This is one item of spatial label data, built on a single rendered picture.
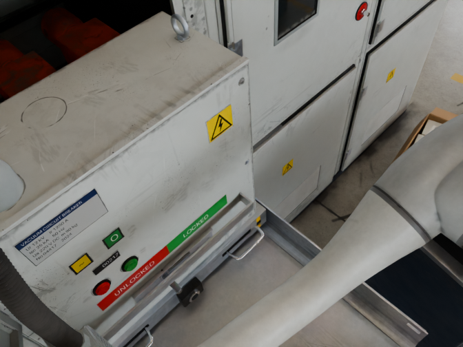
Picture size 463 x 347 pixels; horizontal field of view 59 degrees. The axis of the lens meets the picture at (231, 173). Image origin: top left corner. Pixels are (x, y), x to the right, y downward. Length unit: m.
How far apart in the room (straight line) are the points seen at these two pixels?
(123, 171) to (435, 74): 2.57
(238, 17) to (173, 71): 0.33
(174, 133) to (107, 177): 0.12
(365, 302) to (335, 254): 0.48
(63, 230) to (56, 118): 0.17
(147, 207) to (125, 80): 0.21
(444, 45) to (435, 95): 0.51
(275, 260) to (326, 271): 0.50
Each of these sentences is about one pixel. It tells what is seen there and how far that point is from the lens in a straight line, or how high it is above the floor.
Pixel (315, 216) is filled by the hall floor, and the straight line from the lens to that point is 2.11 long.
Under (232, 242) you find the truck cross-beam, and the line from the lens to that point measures 1.00.
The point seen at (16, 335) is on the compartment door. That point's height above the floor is 0.84.
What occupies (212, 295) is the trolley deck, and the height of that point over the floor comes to 0.85.
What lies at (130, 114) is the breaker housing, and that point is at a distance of 0.62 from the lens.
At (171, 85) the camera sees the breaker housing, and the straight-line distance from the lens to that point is 0.65.
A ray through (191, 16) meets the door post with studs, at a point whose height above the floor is 1.34.
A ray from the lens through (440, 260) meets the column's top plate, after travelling 1.25.
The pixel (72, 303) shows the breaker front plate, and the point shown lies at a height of 1.16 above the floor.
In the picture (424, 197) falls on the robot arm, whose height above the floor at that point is 1.37.
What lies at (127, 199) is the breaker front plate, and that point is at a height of 1.29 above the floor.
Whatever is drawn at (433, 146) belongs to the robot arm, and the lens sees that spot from 0.57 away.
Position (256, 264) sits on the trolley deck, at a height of 0.85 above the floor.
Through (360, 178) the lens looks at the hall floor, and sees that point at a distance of 2.28.
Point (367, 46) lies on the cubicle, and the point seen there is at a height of 0.83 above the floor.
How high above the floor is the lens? 1.80
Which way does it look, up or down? 53 degrees down
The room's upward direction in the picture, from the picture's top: 7 degrees counter-clockwise
